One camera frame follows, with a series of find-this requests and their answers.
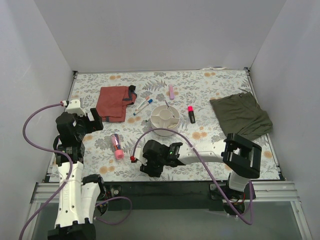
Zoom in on beige long eraser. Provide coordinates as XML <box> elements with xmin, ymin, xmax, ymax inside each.
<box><xmin>167</xmin><ymin>124</ymin><xmax>177</xmax><ymax>129</ymax></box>

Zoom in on pink clear pencil case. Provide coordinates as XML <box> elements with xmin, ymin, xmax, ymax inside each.
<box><xmin>110</xmin><ymin>133</ymin><xmax>124</xmax><ymax>160</ymax></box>

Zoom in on purple gel pen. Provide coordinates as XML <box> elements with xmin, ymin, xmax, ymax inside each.
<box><xmin>164</xmin><ymin>100</ymin><xmax>175</xmax><ymax>118</ymax></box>

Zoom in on pink black highlighter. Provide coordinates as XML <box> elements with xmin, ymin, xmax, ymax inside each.
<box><xmin>187</xmin><ymin>106</ymin><xmax>196</xmax><ymax>124</ymax></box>

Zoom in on light pink highlighter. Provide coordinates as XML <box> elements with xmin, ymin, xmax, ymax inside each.
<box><xmin>168</xmin><ymin>84</ymin><xmax>175</xmax><ymax>100</ymax></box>

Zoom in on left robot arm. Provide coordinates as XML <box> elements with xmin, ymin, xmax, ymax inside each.
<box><xmin>47</xmin><ymin>108</ymin><xmax>107</xmax><ymax>240</ymax></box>

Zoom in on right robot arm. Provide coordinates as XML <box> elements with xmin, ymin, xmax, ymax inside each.
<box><xmin>133</xmin><ymin>133</ymin><xmax>262</xmax><ymax>199</ymax></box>

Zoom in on red folded cloth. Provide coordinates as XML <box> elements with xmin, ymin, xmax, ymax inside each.
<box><xmin>96</xmin><ymin>85</ymin><xmax>137</xmax><ymax>123</ymax></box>

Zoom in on white round divided organizer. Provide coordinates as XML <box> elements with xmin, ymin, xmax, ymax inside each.
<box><xmin>150</xmin><ymin>105</ymin><xmax>180</xmax><ymax>137</ymax></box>

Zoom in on floral patterned table mat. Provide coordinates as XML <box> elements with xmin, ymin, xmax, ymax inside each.
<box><xmin>48</xmin><ymin>69</ymin><xmax>282</xmax><ymax>182</ymax></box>

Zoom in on blue cap white marker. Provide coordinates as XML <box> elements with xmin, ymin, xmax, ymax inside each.
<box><xmin>133</xmin><ymin>99</ymin><xmax>153</xmax><ymax>116</ymax></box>

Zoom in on peach cap white marker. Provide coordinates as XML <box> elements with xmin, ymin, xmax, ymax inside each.
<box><xmin>135</xmin><ymin>96</ymin><xmax>150</xmax><ymax>111</ymax></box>

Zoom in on olive green folded cloth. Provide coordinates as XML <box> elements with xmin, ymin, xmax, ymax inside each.
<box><xmin>210</xmin><ymin>92</ymin><xmax>273</xmax><ymax>141</ymax></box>

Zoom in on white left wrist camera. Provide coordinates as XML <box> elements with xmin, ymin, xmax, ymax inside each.
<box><xmin>63</xmin><ymin>97</ymin><xmax>86</xmax><ymax>117</ymax></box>

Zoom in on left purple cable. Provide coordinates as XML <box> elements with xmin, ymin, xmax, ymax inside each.
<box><xmin>17</xmin><ymin>101</ymin><xmax>133</xmax><ymax>240</ymax></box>

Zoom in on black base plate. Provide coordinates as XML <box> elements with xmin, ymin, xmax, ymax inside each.
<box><xmin>99</xmin><ymin>181</ymin><xmax>257</xmax><ymax>212</ymax></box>

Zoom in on aluminium frame rail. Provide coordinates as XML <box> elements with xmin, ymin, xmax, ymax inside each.
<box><xmin>30</xmin><ymin>181</ymin><xmax>301</xmax><ymax>204</ymax></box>

